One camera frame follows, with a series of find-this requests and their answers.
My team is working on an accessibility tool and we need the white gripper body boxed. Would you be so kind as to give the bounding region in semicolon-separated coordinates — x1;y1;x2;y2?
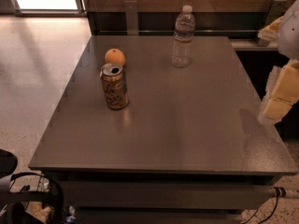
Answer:
278;0;299;60

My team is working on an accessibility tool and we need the metal wall bracket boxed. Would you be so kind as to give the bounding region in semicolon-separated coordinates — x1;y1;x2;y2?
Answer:
256;0;287;47
124;0;139;35

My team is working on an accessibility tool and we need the grey table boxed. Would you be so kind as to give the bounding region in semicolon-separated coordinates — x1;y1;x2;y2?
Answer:
30;36;297;224

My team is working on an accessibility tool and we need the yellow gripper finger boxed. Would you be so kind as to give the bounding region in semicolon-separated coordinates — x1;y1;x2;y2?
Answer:
258;17;283;41
258;59;299;124

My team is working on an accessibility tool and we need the right metal wall bracket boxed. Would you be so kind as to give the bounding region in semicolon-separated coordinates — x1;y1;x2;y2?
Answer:
256;0;287;47

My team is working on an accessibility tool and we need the gold soda can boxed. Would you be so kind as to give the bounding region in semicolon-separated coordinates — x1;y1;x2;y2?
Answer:
100;63;129;110

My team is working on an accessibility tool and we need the clear plastic water bottle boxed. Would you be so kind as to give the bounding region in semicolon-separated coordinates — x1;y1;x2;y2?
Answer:
172;5;195;68

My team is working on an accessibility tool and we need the black cable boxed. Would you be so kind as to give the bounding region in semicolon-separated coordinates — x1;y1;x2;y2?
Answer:
246;187;287;224

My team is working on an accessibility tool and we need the orange fruit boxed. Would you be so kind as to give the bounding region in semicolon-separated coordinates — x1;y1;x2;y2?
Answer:
105;49;125;66

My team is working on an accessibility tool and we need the left metal wall bracket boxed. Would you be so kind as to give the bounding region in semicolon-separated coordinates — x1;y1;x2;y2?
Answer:
124;0;139;35

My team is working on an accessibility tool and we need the bright window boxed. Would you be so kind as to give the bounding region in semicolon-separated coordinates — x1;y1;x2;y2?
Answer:
10;0;85;17

